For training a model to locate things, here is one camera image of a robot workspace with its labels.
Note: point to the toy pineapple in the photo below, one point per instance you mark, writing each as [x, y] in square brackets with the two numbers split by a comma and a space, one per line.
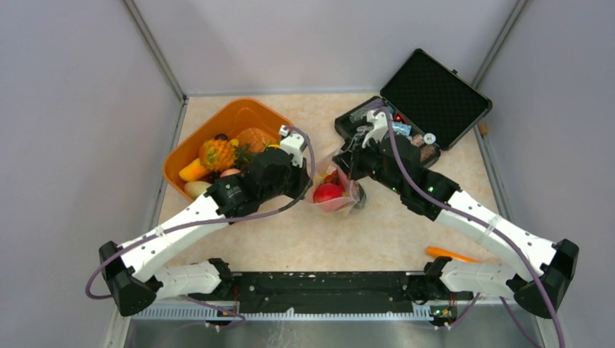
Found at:
[217, 155]

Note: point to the clear zip top bag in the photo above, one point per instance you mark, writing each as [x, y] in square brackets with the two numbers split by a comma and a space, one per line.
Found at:
[327, 171]

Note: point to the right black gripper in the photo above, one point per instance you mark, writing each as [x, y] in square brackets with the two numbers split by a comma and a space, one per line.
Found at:
[351, 159]

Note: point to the small yellow toy fruit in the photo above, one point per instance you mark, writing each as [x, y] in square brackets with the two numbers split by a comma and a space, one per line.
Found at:
[194, 171]

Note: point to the orange plastic basket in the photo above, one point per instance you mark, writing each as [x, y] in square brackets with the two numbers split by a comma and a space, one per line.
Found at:
[248, 120]

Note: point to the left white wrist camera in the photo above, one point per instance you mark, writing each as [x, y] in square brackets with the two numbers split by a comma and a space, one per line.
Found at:
[294, 144]

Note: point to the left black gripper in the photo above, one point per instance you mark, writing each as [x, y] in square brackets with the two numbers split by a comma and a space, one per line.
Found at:
[302, 177]

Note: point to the toy peach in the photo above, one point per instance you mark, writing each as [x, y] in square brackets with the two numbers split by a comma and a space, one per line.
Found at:
[230, 171]

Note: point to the orange handled tool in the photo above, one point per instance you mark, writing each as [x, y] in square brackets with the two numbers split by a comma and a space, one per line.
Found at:
[438, 252]

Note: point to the red toy tomato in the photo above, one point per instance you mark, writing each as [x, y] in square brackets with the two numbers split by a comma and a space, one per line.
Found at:
[326, 192]

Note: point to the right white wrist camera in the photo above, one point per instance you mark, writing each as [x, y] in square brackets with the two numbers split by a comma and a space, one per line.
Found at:
[376, 128]

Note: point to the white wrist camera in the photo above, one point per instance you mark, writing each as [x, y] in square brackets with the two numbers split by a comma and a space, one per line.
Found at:
[376, 128]
[294, 144]

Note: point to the black poker chip case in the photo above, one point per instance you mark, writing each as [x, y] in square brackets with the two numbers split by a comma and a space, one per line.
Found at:
[438, 106]

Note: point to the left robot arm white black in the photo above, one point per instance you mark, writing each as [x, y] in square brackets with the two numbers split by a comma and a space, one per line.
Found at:
[135, 271]

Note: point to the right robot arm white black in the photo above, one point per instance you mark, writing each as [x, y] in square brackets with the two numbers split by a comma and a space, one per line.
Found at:
[536, 272]

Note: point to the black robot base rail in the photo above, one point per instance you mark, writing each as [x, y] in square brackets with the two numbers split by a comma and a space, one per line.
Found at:
[331, 292]

